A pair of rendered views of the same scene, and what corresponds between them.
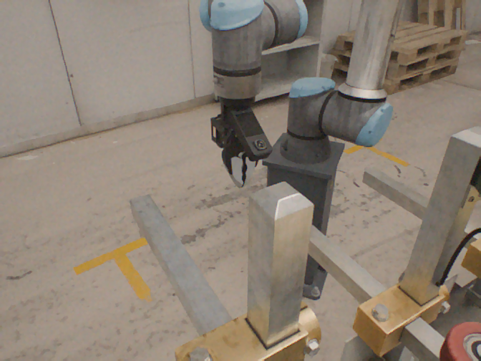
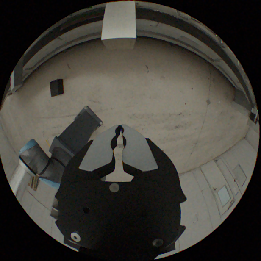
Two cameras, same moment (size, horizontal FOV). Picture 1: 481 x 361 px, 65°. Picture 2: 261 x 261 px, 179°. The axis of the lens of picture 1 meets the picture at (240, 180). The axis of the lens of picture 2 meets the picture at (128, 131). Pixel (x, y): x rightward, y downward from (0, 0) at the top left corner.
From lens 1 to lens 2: 0.72 m
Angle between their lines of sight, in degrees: 34
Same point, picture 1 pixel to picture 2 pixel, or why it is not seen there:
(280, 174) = (76, 150)
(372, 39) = (13, 187)
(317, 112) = (47, 169)
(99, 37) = not seen: hidden behind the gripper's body
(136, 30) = not seen: hidden behind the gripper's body
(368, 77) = (19, 171)
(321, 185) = (61, 136)
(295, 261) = not seen: outside the picture
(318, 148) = (55, 153)
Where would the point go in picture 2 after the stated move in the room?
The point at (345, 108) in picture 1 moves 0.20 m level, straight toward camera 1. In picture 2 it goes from (32, 163) to (27, 145)
